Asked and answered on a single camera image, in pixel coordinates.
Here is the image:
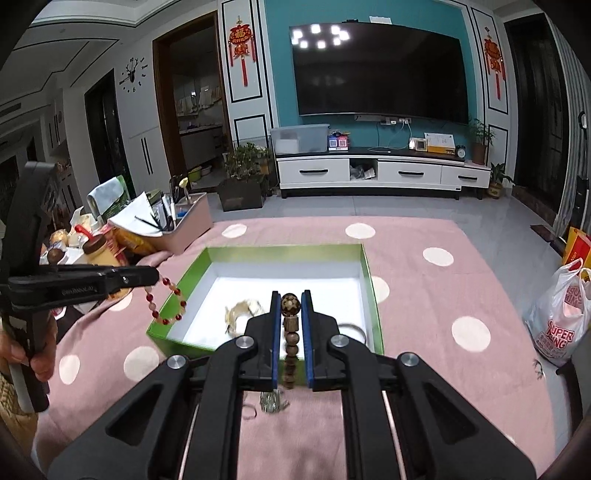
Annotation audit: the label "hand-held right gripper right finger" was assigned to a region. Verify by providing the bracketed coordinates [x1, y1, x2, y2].
[301, 290, 536, 480]

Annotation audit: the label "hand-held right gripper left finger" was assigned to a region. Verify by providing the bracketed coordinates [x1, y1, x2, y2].
[46, 291, 283, 480]

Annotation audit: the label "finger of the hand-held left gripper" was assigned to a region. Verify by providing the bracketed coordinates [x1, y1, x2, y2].
[39, 265, 160, 297]

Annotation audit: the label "red bead bracelet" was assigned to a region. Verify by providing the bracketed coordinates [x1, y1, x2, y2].
[144, 276, 188, 326]

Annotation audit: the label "brown wooden bead bracelet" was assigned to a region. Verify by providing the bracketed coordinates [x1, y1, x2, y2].
[281, 293, 302, 391]

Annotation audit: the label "green box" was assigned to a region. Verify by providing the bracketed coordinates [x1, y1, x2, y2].
[147, 244, 385, 358]

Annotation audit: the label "person's left hand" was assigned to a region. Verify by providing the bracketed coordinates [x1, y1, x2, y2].
[0, 314, 59, 382]

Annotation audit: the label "yellow snack packet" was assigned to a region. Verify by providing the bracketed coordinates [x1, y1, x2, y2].
[113, 226, 156, 257]

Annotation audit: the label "jar with brown lid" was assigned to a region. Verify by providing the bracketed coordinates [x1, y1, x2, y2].
[82, 233, 127, 267]

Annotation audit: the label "silver bangle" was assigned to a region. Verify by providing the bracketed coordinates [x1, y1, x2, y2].
[337, 323, 368, 347]

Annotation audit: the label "white paper sheets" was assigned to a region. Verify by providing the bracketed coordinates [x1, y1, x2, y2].
[108, 191, 164, 238]

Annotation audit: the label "pink storage bin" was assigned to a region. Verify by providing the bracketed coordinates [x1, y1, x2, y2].
[157, 191, 214, 256]

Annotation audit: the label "green carton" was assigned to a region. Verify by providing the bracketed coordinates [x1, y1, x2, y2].
[102, 175, 137, 222]

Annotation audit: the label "dark planter with plants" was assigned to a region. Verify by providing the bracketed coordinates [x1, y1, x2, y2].
[217, 142, 273, 212]

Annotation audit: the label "pink polka dot blanket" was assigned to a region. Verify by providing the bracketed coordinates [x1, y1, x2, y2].
[34, 217, 561, 480]

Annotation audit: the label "white television cabinet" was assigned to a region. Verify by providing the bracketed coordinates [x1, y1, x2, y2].
[276, 147, 491, 200]

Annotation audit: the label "clear plastic storage box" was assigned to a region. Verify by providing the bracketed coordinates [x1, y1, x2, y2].
[270, 124, 331, 155]

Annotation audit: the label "yellow white box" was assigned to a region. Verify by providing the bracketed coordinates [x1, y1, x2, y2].
[424, 132, 456, 154]

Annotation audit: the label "potted plant in yellow pot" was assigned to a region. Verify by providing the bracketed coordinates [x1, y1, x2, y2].
[488, 162, 515, 200]

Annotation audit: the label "white red printed plastic bag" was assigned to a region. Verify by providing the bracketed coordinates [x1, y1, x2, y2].
[526, 258, 591, 367]

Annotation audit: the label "potted plant in brown pot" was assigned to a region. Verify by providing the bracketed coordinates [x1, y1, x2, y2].
[468, 117, 497, 166]

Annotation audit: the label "large black television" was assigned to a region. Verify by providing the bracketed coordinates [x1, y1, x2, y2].
[289, 21, 471, 124]

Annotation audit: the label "yellow bag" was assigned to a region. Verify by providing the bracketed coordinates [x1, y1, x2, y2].
[563, 226, 591, 271]

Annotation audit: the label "pale translucent bracelet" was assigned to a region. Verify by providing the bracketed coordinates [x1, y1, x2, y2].
[224, 300, 266, 335]

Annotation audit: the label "black antler wall clock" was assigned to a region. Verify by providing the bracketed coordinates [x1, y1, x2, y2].
[121, 58, 148, 93]

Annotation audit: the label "red knot wall ornament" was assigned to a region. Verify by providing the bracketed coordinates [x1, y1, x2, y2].
[482, 27, 507, 100]
[228, 16, 258, 88]

